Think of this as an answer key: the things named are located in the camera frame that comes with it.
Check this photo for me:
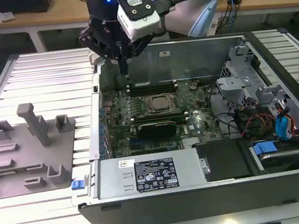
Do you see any silver chipset heatsink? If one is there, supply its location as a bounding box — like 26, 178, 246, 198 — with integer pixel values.
182, 137, 202, 150

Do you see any black plastic shroud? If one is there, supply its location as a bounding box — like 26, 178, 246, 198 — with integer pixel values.
191, 136, 255, 185

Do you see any hard disk in blue carrier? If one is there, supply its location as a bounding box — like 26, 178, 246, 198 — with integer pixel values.
249, 137, 299, 174

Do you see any crumpled white paper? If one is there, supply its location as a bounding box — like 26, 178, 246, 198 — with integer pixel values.
0, 5, 18, 24

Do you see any silver CPU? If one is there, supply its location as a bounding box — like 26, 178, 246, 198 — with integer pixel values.
150, 95, 173, 110

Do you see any metal CPU socket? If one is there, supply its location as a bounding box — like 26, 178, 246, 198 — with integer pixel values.
141, 90, 182, 115

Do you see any blue disk cable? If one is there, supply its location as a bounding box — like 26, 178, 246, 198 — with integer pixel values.
272, 105, 297, 142

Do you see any grey parts rack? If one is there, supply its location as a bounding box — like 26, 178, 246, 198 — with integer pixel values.
0, 97, 84, 200

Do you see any black RAM slot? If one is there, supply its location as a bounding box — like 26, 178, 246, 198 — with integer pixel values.
128, 85, 179, 95
129, 88, 179, 98
127, 78, 178, 89
128, 82, 178, 92
131, 118, 188, 128
130, 112, 188, 122
130, 109, 187, 119
131, 115, 188, 125

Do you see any black wire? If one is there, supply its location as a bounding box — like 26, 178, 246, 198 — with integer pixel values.
208, 85, 241, 139

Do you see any white and black camera box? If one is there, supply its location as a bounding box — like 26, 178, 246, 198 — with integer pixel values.
114, 0, 164, 42

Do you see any black open PC case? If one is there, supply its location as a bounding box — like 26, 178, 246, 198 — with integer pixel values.
55, 23, 299, 224

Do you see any orange and yellow wire bundle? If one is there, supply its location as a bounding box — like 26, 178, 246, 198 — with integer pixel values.
243, 112, 277, 139

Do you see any black graphics card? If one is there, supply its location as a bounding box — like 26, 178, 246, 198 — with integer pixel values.
136, 118, 179, 141

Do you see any grey metal drive cage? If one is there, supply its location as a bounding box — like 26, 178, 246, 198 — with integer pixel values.
212, 39, 292, 116

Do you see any blue hanging cable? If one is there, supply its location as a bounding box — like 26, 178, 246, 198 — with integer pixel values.
225, 0, 240, 35

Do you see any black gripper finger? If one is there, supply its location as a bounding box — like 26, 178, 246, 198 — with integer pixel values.
120, 33, 158, 76
77, 23, 125, 80

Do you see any coin battery holder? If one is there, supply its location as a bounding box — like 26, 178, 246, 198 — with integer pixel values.
187, 78, 200, 92

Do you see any green motherboard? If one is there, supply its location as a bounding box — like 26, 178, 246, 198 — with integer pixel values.
94, 74, 224, 160

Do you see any grey power supply box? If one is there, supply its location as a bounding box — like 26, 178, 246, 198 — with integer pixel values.
93, 147, 210, 200

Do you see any blue plastic latch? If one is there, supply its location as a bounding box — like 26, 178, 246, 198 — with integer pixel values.
71, 179, 84, 192

